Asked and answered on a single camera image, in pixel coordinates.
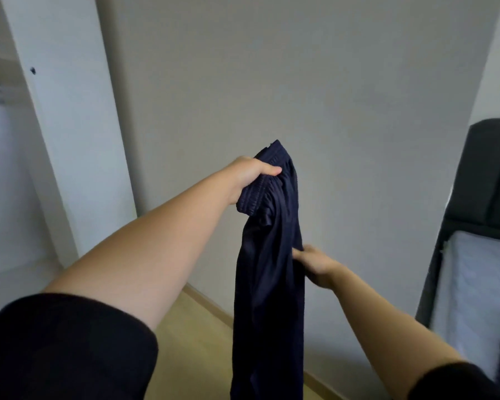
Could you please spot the dark grey upholstered headboard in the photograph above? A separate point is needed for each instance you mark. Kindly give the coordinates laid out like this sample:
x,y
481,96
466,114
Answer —
x,y
487,175

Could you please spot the person's right hand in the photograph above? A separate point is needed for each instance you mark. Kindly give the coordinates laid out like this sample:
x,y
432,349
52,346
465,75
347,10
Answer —
x,y
318,266

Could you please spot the navy track trousers white piping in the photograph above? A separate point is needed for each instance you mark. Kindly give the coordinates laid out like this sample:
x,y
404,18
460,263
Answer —
x,y
267,312

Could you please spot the person's left hand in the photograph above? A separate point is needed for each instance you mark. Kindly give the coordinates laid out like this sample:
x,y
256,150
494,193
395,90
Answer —
x,y
248,175

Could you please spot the person's left forearm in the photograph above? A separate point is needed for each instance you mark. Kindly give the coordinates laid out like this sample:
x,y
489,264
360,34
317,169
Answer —
x,y
142,254

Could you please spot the grey quilted bed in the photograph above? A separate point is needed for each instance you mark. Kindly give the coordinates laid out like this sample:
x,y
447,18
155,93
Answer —
x,y
479,287

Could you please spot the person's right forearm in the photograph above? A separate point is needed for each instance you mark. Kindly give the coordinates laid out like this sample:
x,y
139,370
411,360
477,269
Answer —
x,y
383,329

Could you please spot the white wardrobe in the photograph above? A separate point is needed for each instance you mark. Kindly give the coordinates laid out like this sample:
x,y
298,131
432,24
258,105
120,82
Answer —
x,y
67,145

